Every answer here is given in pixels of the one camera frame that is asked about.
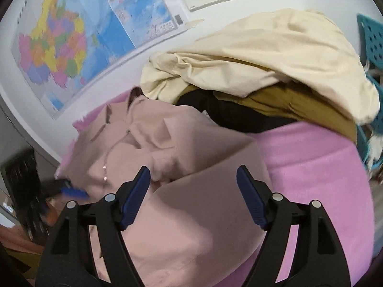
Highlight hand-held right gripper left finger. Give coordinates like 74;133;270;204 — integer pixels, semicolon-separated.
35;166;152;287

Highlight large colourful wall map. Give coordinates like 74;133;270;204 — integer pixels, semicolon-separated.
10;0;180;119

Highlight dusty pink pants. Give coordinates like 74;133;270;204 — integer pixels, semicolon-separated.
55;87;273;287

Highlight orange brown cloth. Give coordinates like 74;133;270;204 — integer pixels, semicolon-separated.
0;224;45;255

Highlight white cloth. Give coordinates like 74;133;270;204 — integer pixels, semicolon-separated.
367;130;383;169

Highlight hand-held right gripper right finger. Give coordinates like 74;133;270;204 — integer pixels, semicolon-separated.
236;165;351;287

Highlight teal perforated basket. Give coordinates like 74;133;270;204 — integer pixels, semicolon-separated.
356;13;383;168

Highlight pink floral blanket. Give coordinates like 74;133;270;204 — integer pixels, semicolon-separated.
55;91;375;287

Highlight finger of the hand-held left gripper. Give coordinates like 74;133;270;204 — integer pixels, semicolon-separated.
55;179;89;199

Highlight mustard brown garment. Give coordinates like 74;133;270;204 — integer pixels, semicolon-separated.
176;81;358;143

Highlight black garment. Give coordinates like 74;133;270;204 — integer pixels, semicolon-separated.
176;91;297;134

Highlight cream garment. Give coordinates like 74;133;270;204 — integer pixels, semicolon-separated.
140;8;380;125

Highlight small blue wall map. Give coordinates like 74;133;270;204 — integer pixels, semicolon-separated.
108;0;184;49

